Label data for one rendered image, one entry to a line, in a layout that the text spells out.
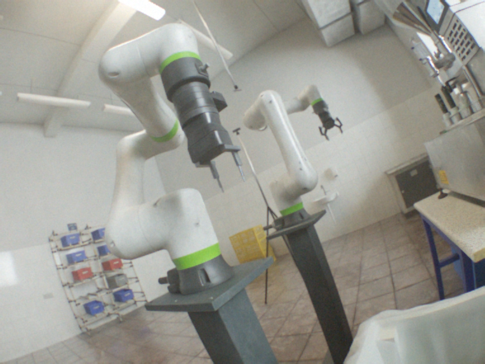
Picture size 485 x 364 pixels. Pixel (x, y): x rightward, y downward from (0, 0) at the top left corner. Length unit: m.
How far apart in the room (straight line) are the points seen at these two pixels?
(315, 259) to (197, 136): 0.90
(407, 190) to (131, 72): 3.79
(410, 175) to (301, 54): 3.22
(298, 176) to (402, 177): 2.99
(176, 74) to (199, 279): 0.43
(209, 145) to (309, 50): 4.91
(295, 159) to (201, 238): 0.62
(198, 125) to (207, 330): 0.48
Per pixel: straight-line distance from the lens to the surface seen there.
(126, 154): 0.86
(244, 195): 5.19
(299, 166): 1.02
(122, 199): 0.68
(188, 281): 0.56
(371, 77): 4.85
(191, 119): 0.41
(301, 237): 1.15
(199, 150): 0.41
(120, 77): 0.53
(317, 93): 1.48
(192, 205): 0.56
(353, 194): 4.54
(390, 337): 0.58
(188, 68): 0.46
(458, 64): 1.30
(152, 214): 0.57
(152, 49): 0.52
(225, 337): 0.59
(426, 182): 3.97
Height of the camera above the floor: 1.04
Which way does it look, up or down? 8 degrees up
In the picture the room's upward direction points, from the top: 22 degrees counter-clockwise
